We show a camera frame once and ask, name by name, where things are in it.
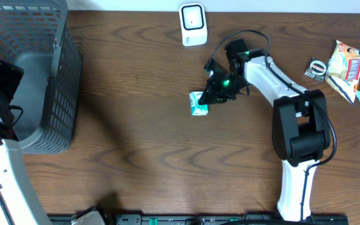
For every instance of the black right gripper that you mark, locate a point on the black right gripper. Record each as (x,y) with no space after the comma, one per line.
(209,91)

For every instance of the teal kleenex tissue pack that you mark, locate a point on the teal kleenex tissue pack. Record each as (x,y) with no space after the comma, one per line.
(196,108)

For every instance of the dark green round-label packet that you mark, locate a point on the dark green round-label packet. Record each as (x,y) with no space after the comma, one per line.
(317,69)

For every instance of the large white snack bag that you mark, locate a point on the large white snack bag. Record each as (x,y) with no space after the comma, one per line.
(343,73)

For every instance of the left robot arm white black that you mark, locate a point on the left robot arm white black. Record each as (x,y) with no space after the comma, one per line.
(19,203)

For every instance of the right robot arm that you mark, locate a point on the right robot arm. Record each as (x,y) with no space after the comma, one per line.
(300,124)

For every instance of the dark grey plastic basket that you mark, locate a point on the dark grey plastic basket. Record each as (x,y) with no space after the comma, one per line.
(34,37)

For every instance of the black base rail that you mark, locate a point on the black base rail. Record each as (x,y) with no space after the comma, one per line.
(248,218)

